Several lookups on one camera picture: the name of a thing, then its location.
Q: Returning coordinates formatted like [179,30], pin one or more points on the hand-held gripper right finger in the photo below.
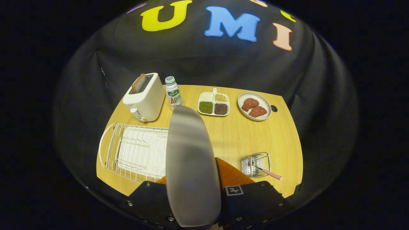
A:
[252,204]

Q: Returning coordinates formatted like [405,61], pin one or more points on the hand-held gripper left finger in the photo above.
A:
[150,198]

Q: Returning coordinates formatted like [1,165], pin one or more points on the grey plate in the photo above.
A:
[191,166]

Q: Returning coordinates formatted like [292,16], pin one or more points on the beige round meat plate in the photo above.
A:
[265,107]

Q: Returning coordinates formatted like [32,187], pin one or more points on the red meat slice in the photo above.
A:
[258,111]
[250,103]

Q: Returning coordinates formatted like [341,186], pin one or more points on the white toaster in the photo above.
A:
[147,102]

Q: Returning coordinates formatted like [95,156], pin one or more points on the dark red beans pile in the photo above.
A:
[220,109]

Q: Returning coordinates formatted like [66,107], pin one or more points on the green mung beans pile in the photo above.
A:
[206,107]

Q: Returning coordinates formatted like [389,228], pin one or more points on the white drink bottle green label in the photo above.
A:
[172,92]

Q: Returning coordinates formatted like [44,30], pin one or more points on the white divided snack tray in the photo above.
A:
[213,102]

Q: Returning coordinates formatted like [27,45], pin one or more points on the yellow soybeans pile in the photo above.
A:
[220,97]

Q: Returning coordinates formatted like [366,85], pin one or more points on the brown bread slice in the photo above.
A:
[138,83]

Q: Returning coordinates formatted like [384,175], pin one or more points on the white rice pile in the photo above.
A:
[206,96]

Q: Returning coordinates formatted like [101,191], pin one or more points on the black backdrop cloth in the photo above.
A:
[303,80]

